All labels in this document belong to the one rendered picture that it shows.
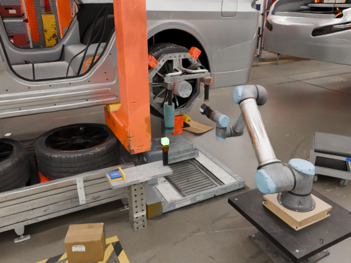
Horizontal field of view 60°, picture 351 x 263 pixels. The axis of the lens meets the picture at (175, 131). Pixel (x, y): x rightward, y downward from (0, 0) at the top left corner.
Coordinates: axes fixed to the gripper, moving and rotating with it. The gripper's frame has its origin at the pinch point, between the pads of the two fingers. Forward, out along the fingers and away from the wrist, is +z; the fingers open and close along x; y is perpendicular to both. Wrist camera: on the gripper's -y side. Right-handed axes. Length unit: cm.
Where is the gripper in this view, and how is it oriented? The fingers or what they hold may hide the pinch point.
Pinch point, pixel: (200, 107)
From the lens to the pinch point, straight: 277.9
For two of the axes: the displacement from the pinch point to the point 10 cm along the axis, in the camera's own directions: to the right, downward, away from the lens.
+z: -4.5, -3.5, 8.2
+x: 6.3, -7.8, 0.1
